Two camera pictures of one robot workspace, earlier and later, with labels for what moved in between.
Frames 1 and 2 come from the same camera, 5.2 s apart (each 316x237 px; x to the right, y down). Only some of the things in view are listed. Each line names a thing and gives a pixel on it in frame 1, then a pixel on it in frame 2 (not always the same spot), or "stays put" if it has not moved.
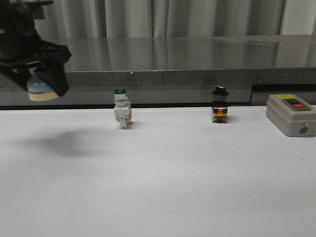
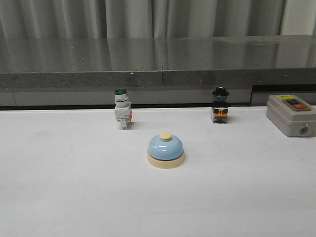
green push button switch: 122,109 stays put
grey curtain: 74,19 stays put
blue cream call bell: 38,90 to 165,151
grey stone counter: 182,72 stays put
